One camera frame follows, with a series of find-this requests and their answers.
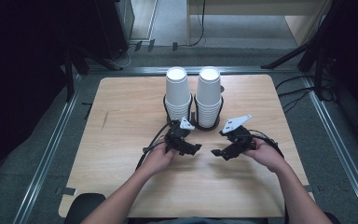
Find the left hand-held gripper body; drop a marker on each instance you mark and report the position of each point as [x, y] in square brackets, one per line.
[175, 137]

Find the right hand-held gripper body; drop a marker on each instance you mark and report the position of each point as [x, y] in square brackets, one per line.
[240, 140]

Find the stack of white paper cups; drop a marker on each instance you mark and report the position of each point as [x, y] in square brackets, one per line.
[209, 93]
[177, 90]

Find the person's left hand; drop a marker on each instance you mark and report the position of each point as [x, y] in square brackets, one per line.
[158, 158]

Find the person's right hand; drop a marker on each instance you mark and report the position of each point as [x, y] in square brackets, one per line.
[265, 154]

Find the person's grey lap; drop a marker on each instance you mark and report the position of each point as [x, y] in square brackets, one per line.
[199, 221]

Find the black tripod stand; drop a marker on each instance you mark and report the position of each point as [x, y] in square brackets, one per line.
[310, 46]

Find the grey tape strip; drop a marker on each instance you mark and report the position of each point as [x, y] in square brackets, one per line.
[66, 191]

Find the black metal stand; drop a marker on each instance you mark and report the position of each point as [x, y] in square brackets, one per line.
[71, 68]

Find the dark computer tower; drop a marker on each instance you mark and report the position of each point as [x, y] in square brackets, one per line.
[112, 28]

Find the light wooden desk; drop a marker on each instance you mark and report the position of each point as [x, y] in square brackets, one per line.
[301, 25]

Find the aluminium floor rail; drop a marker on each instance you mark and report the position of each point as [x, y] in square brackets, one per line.
[338, 143]
[248, 69]
[46, 155]

